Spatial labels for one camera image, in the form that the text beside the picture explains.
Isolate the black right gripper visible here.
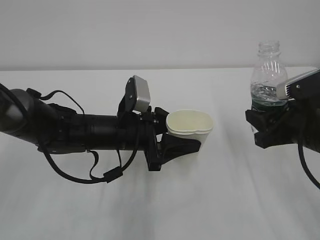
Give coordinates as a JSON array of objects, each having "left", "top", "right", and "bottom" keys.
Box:
[{"left": 245, "top": 95, "right": 320, "bottom": 153}]

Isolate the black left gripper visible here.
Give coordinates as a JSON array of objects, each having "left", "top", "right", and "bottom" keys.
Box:
[{"left": 138, "top": 106, "right": 202, "bottom": 172}]

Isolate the white paper cup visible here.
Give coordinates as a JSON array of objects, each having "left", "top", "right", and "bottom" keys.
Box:
[{"left": 165, "top": 109, "right": 215, "bottom": 145}]

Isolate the clear water bottle green label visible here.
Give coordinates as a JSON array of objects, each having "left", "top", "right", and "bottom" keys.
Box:
[{"left": 250, "top": 40, "right": 288, "bottom": 113}]

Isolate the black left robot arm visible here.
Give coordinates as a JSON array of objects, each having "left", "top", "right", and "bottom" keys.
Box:
[{"left": 0, "top": 83, "right": 201, "bottom": 171}]

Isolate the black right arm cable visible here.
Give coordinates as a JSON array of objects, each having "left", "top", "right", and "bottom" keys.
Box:
[{"left": 297, "top": 139, "right": 320, "bottom": 190}]

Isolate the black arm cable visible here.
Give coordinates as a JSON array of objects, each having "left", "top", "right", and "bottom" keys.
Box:
[
  {"left": 26, "top": 87, "right": 138, "bottom": 185},
  {"left": 297, "top": 139, "right": 320, "bottom": 190}
]

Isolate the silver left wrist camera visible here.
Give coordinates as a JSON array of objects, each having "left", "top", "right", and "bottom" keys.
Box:
[{"left": 117, "top": 75, "right": 151, "bottom": 116}]

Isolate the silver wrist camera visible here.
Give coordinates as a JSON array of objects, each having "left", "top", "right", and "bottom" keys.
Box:
[
  {"left": 117, "top": 75, "right": 151, "bottom": 116},
  {"left": 276, "top": 68, "right": 320, "bottom": 100}
]

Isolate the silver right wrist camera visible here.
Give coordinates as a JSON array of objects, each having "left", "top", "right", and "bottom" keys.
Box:
[{"left": 276, "top": 68, "right": 320, "bottom": 100}]

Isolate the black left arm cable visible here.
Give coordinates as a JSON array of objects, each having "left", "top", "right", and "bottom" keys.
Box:
[{"left": 26, "top": 87, "right": 138, "bottom": 185}]

